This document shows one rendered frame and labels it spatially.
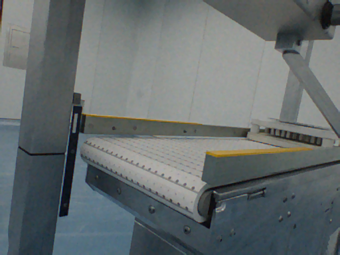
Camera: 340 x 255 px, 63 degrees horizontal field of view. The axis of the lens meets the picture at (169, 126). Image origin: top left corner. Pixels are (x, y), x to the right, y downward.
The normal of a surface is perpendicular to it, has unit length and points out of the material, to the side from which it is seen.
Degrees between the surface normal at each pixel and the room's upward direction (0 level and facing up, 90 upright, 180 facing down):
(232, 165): 90
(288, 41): 90
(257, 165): 90
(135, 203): 90
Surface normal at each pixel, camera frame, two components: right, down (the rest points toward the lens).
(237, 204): 0.72, 0.19
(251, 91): -0.73, -0.06
